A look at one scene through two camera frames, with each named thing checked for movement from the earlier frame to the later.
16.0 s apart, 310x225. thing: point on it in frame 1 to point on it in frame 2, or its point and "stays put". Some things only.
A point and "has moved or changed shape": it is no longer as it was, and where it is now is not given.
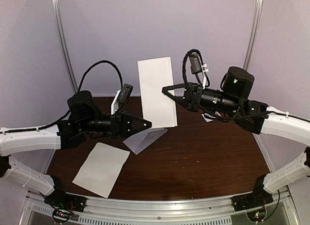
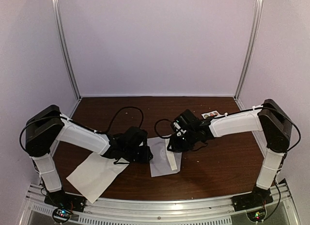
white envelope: x=140 y=142 has moved or changed shape
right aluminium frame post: x=255 y=30 stays put
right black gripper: x=192 y=105 to x=175 y=146
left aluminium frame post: x=61 y=37 stays put
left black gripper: x=121 y=124 to x=145 y=157
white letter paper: x=158 y=108 to x=171 y=156
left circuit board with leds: x=61 y=215 stays put
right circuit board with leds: x=257 y=216 stays put
